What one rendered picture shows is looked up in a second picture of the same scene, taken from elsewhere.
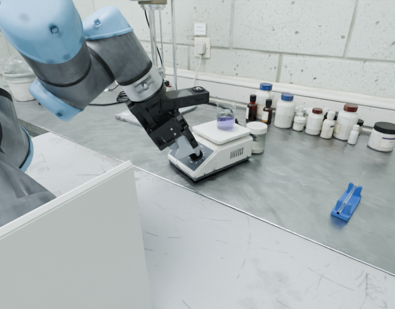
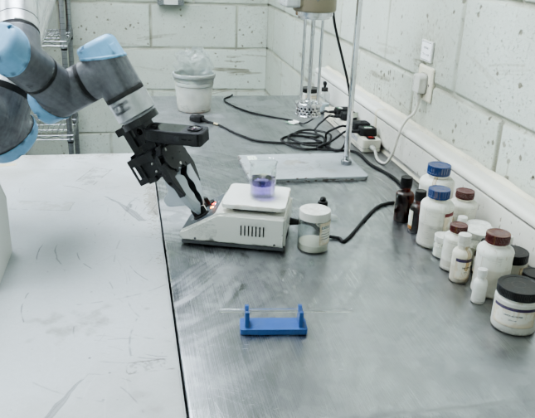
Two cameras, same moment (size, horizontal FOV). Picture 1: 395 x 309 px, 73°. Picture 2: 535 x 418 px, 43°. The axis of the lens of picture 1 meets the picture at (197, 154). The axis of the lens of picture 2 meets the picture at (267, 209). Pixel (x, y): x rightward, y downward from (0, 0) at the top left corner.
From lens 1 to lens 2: 0.95 m
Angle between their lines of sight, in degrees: 39
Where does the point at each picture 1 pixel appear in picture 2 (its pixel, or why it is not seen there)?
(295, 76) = (512, 166)
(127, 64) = (103, 86)
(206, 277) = (60, 293)
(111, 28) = (91, 54)
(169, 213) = (114, 252)
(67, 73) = (23, 84)
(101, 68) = (76, 85)
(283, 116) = (421, 224)
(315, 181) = (300, 300)
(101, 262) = not seen: outside the picture
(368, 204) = (301, 341)
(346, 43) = not seen: outside the picture
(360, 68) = not seen: outside the picture
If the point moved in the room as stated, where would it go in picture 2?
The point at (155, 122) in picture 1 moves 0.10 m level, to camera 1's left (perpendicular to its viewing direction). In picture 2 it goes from (140, 152) to (109, 139)
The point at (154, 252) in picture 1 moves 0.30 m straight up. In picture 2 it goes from (60, 265) to (46, 95)
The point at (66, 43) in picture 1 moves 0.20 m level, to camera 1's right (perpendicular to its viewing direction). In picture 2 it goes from (8, 65) to (76, 86)
